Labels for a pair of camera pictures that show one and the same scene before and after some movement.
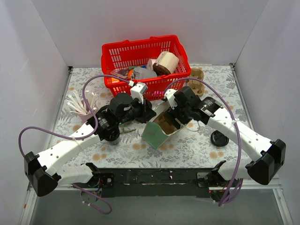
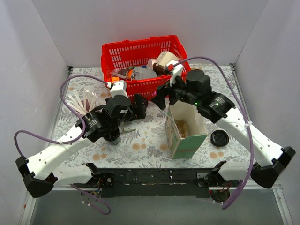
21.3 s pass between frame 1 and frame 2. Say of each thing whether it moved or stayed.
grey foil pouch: stayed
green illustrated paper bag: moved
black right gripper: moved
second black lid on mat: stayed
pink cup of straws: stayed
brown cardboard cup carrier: moved
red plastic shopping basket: stayed
